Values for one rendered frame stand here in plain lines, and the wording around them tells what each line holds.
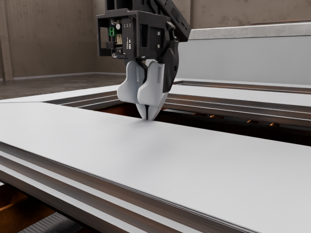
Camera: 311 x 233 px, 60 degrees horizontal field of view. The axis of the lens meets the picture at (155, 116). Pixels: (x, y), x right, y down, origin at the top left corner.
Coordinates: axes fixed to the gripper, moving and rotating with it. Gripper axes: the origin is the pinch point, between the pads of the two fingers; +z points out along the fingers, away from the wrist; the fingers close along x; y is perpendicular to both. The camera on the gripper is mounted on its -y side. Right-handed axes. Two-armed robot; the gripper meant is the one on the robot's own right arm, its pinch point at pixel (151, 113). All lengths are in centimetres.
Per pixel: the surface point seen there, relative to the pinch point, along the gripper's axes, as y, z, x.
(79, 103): -8.3, 2.5, -27.3
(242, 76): -71, -1, -9
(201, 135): 3.8, 0.8, 10.4
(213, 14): -989, -159, -428
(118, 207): 19.7, 2.1, 11.5
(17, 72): -533, 62, -1052
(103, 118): 4.4, 0.8, -5.9
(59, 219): -1.8, 30.9, -29.6
